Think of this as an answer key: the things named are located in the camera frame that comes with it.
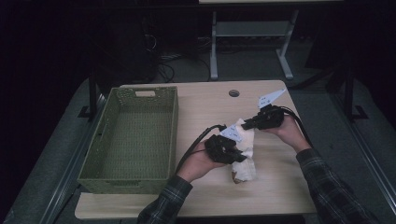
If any white metal desk frame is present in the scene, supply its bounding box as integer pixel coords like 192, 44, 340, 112
198, 0, 344, 81

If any person's right hand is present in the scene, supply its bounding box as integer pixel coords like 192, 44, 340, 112
263, 114, 313, 154

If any green woven plastic basket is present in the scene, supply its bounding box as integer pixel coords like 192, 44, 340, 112
77, 86, 179, 196

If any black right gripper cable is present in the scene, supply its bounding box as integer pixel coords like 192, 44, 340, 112
279, 105, 314, 149

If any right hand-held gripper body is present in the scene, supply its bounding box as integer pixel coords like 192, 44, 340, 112
248, 87, 288, 132

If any person's left hand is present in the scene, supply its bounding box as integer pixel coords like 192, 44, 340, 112
177, 139, 227, 184

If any dark cabinet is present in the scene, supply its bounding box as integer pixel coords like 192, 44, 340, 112
92, 18, 161, 87

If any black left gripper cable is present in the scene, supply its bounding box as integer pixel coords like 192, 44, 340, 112
174, 123, 227, 175

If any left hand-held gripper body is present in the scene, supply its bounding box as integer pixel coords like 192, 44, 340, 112
204, 123, 245, 165

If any tangle of floor cables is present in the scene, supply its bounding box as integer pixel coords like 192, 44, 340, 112
146, 34, 216, 84

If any black metal stand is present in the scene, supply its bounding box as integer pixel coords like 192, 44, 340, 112
343, 66, 369, 121
78, 69, 98, 120

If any aluminium floor rail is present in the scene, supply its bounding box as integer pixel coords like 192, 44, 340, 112
38, 92, 107, 224
330, 92, 396, 216

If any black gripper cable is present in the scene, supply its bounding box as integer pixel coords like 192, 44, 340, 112
174, 123, 227, 175
279, 105, 314, 149

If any white cloth with brown stain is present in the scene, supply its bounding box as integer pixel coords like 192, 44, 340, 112
230, 118, 259, 185

